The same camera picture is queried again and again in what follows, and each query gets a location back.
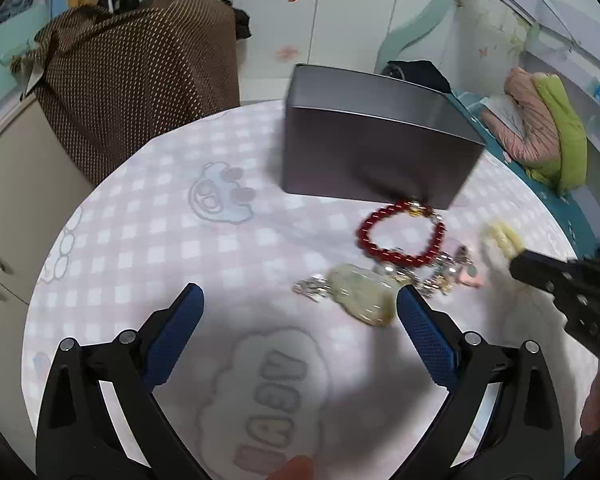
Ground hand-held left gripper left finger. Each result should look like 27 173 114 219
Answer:
35 282 212 480

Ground teal bunk bed frame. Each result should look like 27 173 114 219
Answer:
374 0 468 77

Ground pink checked tablecloth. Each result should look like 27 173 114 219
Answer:
22 100 600 480

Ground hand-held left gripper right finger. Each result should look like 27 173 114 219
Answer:
395 284 567 480

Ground silver charm bracelet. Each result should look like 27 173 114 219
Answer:
385 242 486 297

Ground black folded clothes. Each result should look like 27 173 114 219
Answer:
384 60 454 95

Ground red bead bracelet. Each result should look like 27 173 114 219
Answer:
356 200 447 272

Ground pale green jade pendant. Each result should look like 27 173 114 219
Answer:
327 264 406 329

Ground pale yellow carved ornament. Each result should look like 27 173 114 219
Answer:
482 220 525 262

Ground person's left hand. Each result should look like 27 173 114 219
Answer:
267 455 315 480

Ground black cloth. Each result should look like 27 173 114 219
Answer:
229 4 252 40

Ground beige low cabinet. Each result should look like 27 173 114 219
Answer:
0 92 97 411

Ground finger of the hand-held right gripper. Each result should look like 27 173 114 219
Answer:
509 249 581 301

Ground teal bed mattress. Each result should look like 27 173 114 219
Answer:
452 89 600 266

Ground brown dotted cloth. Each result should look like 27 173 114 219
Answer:
32 0 242 187

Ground grey metal box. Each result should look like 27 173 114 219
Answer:
280 64 487 210

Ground pink padded jacket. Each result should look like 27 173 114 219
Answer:
481 67 565 167

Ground silver chain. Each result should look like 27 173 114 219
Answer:
292 274 333 304

